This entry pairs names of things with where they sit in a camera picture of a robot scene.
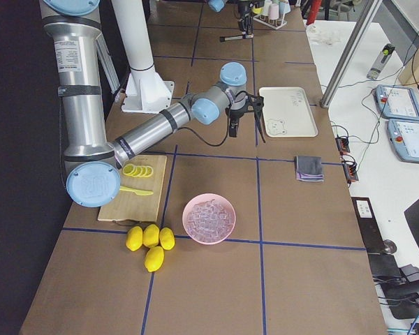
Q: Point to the steel muddler black head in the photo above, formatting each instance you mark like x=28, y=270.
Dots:
x=223, y=39

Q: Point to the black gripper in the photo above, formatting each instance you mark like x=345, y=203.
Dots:
x=244, y=15
x=235, y=113

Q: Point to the cream bear tray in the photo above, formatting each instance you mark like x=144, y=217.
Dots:
x=287, y=112

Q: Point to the lower teach pendant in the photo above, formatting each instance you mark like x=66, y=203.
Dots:
x=404, y=136

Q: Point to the lemon slices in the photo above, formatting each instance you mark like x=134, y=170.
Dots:
x=137, y=171

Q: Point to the pile of clear ice cubes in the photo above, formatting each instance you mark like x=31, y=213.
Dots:
x=209, y=222

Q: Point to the grey purple folded cloth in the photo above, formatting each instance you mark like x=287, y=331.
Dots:
x=309, y=168

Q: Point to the whole lemon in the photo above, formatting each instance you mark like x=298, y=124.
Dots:
x=134, y=238
x=150, y=238
x=154, y=259
x=167, y=238

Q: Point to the bamboo cutting board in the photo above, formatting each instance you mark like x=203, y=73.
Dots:
x=129, y=206

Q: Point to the white wire cup rack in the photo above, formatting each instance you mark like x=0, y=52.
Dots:
x=271, y=23

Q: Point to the aluminium frame post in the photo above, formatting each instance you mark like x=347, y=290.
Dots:
x=358, y=33

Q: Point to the upper teach pendant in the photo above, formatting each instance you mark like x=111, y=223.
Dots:
x=397, y=102

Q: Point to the yellow plastic knife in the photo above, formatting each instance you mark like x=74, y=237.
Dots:
x=136, y=191

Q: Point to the pink bowl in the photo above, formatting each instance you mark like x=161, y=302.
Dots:
x=205, y=197

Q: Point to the teach pendant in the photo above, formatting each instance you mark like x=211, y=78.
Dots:
x=404, y=136
x=397, y=102

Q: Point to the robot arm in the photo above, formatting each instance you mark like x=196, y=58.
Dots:
x=218, y=5
x=92, y=162

